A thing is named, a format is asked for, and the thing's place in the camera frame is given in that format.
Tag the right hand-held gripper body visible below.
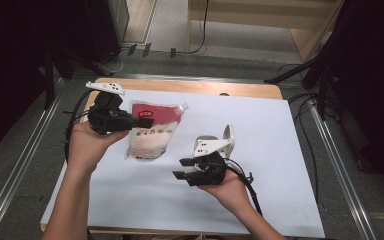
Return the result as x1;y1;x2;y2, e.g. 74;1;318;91
185;138;232;188

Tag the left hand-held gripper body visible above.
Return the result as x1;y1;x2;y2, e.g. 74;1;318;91
85;80;138;136

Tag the red and white spouted pouch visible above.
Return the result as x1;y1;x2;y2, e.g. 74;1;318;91
124;99;190;162

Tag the person's right hand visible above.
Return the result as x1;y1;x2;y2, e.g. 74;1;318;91
198;169;254;215

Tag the person's left hand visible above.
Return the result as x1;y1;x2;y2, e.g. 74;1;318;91
67;121;130;175

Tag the black metal stand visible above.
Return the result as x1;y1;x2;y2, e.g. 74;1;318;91
43;44;113;110
263;49;348;121

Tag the black cabinet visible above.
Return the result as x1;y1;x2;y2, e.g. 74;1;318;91
83;0;130;65

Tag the black curtain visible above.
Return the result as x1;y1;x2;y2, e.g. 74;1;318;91
0;0;91;161
319;0;384;198

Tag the light wooden shelf unit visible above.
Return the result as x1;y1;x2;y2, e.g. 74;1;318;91
186;0;346;63

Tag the left hand-held gripper black cable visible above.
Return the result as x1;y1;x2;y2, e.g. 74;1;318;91
63;89;96;164

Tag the hand-held gripper black cable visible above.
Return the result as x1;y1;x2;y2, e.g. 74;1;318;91
63;89;96;164
224;158;264;217

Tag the right hand-held gripper black cable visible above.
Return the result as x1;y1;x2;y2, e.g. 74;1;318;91
224;158;264;217

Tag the metal floor rail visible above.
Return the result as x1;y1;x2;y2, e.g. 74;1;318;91
308;99;378;240
73;72;314;85
0;78;64;240

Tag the black floor cable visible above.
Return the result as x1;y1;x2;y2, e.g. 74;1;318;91
286;93;321;204

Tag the black hanging cable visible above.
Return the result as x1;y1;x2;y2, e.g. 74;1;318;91
188;0;211;55

